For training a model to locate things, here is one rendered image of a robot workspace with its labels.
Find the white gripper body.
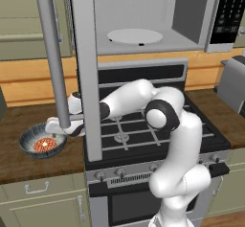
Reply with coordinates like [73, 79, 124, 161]
[44, 116, 86, 139]

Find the red round waffle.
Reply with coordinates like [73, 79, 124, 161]
[33, 136, 58, 154]

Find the dark patterned bowl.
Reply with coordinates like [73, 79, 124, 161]
[18, 123, 69, 160]

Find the grey microwave door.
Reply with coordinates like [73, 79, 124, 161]
[69, 0, 103, 163]

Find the cream base cupboard door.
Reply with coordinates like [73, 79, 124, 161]
[0, 189, 91, 227]
[205, 165, 245, 219]

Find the steel oven door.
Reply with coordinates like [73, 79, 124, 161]
[88, 176, 223, 227]

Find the white microwave turntable plate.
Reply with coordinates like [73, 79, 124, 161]
[106, 28, 164, 46]

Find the grey microwave oven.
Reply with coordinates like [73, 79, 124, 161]
[69, 0, 245, 57]

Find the dark grey appliance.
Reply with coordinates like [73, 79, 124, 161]
[0, 86, 8, 124]

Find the cream drawer front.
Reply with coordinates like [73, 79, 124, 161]
[0, 171, 87, 204]

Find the steel stove knob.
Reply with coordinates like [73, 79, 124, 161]
[148, 163, 161, 173]
[210, 152, 222, 164]
[115, 168, 127, 179]
[94, 170, 106, 182]

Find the black and steel stove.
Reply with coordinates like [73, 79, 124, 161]
[76, 57, 232, 227]

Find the silver toaster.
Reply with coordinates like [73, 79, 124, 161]
[216, 55, 245, 116]

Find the grey microwave door handle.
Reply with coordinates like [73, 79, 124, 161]
[33, 0, 72, 129]

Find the grey drawer handle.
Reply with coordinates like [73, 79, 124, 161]
[24, 180, 52, 195]

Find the grey base cupboard handle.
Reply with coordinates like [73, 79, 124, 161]
[212, 175, 224, 197]
[77, 194, 87, 223]

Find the grey wall cupboard handle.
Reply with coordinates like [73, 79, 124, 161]
[50, 0, 64, 44]

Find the cream wall cupboard door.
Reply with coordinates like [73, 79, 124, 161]
[0, 0, 74, 61]

